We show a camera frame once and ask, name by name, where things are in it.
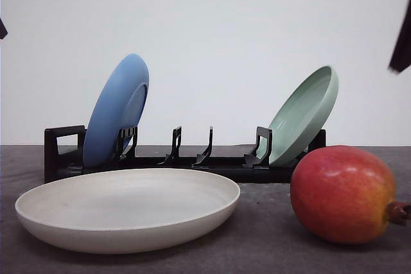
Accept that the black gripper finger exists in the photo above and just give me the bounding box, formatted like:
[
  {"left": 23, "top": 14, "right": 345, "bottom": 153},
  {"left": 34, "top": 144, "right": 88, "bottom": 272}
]
[
  {"left": 0, "top": 18, "right": 8, "bottom": 39},
  {"left": 389, "top": 0, "right": 411, "bottom": 73}
]

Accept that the red pomegranate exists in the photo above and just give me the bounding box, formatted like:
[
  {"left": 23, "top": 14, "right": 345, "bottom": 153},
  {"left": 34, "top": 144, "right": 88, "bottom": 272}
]
[{"left": 290, "top": 146, "right": 411, "bottom": 244}]

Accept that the white plate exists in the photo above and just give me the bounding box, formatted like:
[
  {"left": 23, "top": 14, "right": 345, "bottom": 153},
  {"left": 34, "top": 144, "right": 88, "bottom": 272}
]
[{"left": 15, "top": 168, "right": 240, "bottom": 254}]

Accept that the green plate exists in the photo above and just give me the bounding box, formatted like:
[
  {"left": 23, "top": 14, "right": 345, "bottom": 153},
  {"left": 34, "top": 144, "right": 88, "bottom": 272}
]
[{"left": 257, "top": 65, "right": 339, "bottom": 166}]

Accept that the blue plate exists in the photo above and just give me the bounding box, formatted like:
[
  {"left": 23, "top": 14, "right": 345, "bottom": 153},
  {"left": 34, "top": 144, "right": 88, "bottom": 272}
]
[{"left": 83, "top": 53, "right": 150, "bottom": 169}]

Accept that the black plastic dish rack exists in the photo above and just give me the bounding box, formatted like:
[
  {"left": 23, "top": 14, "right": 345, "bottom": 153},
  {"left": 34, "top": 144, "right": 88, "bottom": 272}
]
[{"left": 44, "top": 125, "right": 326, "bottom": 184}]

